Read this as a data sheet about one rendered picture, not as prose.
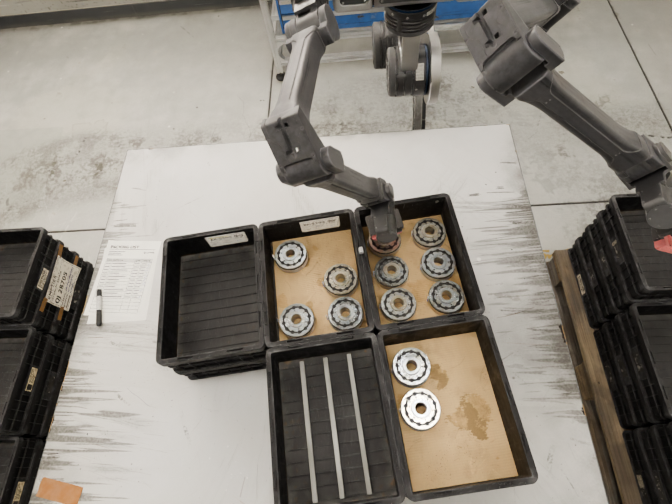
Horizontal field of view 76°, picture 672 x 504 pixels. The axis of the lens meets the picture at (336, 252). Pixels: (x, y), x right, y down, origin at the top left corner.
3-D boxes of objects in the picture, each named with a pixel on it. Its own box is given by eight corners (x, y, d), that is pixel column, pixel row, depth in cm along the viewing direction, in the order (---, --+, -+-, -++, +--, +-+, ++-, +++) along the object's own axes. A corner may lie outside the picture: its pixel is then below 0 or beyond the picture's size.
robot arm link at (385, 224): (388, 179, 111) (357, 188, 114) (391, 217, 106) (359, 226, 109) (403, 201, 121) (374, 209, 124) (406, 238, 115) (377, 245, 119)
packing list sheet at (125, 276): (104, 241, 164) (103, 240, 164) (162, 237, 162) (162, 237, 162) (81, 324, 149) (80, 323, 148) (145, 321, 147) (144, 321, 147)
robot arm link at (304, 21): (315, -12, 95) (294, -1, 97) (314, 18, 90) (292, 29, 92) (334, 23, 102) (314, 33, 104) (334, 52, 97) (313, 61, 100)
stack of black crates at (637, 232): (565, 249, 206) (609, 194, 166) (631, 246, 204) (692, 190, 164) (588, 330, 187) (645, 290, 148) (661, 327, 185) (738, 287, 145)
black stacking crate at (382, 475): (275, 359, 126) (266, 349, 116) (375, 344, 125) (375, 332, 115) (285, 517, 107) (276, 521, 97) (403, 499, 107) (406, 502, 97)
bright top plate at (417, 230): (411, 219, 138) (411, 218, 138) (443, 217, 138) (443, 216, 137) (414, 247, 134) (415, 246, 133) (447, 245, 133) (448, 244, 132)
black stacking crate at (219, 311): (179, 256, 145) (164, 239, 135) (266, 242, 145) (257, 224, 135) (174, 374, 126) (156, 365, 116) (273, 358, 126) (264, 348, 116)
